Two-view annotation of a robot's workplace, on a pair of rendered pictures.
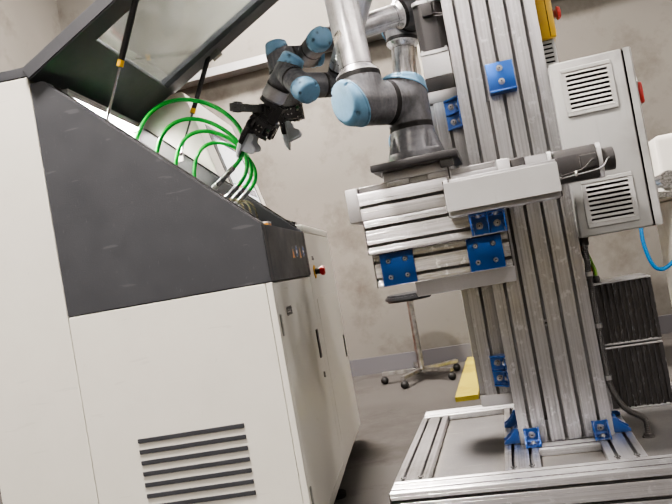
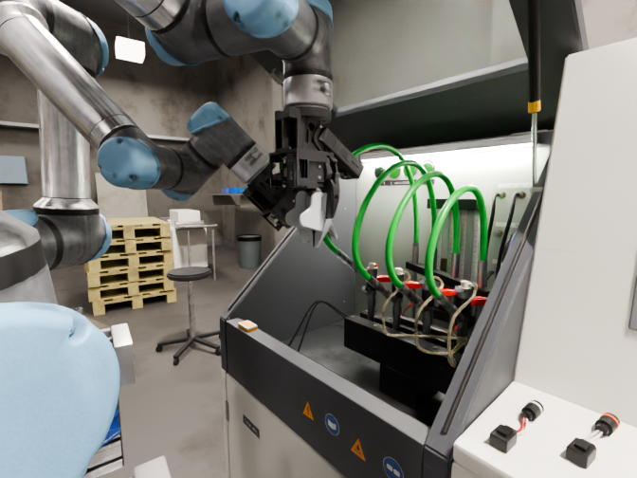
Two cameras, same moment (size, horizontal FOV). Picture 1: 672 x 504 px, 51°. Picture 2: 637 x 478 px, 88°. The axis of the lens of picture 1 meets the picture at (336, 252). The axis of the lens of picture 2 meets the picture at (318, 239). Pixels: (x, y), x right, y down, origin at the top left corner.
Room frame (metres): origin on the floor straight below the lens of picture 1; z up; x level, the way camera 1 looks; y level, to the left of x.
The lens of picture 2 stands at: (2.69, -0.30, 1.30)
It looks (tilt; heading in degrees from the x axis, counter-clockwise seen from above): 8 degrees down; 132
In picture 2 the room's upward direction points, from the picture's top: straight up
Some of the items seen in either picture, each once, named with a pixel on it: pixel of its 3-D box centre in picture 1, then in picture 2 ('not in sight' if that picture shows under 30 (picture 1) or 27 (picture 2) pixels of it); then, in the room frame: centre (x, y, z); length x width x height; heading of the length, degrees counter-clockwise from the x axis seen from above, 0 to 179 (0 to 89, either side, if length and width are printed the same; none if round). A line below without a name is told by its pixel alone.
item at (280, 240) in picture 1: (283, 254); (300, 393); (2.21, 0.17, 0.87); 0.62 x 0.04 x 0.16; 174
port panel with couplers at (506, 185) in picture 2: not in sight; (515, 232); (2.50, 0.64, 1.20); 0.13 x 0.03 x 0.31; 174
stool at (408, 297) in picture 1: (412, 336); not in sight; (4.53, -0.39, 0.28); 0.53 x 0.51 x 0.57; 165
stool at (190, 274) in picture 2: not in sight; (191, 309); (0.09, 0.96, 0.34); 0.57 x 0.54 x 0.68; 71
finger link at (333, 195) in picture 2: not in sight; (325, 191); (2.34, 0.09, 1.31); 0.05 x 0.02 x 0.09; 174
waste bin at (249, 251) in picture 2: not in sight; (249, 250); (-2.20, 3.23, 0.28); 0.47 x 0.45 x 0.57; 167
